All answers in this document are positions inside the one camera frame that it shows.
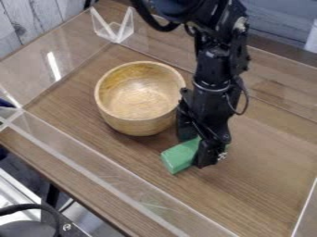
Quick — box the black cable lower left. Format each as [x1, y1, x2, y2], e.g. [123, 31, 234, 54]
[0, 203, 62, 237]

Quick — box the black metal table leg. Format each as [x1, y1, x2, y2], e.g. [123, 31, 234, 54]
[45, 184, 60, 207]

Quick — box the clear acrylic back wall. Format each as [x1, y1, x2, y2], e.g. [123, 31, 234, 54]
[123, 7, 317, 123]

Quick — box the clear acrylic front wall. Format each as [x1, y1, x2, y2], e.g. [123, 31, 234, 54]
[0, 88, 239, 237]

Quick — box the clear acrylic corner bracket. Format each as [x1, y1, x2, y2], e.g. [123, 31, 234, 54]
[90, 7, 134, 44]

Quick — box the light brown wooden bowl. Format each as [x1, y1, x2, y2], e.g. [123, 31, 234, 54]
[94, 61, 186, 136]

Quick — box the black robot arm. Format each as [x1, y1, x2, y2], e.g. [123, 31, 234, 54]
[130, 0, 250, 168]

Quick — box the green rectangular block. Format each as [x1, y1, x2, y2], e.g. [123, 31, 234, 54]
[159, 135, 231, 176]

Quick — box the clear acrylic wall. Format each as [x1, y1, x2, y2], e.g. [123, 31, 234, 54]
[123, 7, 317, 123]
[0, 88, 239, 237]

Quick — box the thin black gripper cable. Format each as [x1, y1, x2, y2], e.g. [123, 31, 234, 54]
[225, 77, 250, 117]

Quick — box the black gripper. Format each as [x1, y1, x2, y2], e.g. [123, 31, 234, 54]
[175, 81, 243, 168]

